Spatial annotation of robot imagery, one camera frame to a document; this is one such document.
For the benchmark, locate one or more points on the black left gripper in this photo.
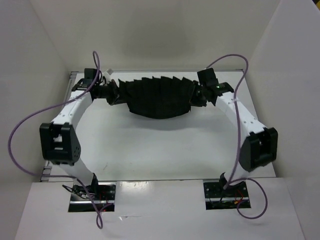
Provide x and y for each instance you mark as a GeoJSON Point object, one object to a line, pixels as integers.
{"type": "Point", "coordinates": [114, 95]}

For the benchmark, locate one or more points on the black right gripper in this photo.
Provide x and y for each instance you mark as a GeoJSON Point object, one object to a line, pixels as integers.
{"type": "Point", "coordinates": [196, 102]}

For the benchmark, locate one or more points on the black pleated skirt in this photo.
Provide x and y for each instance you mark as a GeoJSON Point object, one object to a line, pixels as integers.
{"type": "Point", "coordinates": [157, 98]}

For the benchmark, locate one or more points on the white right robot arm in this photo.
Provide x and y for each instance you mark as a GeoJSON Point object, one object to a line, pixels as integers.
{"type": "Point", "coordinates": [256, 143]}

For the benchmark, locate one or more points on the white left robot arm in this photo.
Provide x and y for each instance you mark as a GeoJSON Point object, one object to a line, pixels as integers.
{"type": "Point", "coordinates": [59, 142]}

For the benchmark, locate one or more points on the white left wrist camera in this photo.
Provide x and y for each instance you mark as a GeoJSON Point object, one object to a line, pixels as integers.
{"type": "Point", "coordinates": [107, 75]}

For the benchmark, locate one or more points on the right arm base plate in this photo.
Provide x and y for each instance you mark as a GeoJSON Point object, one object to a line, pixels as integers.
{"type": "Point", "coordinates": [218, 199]}

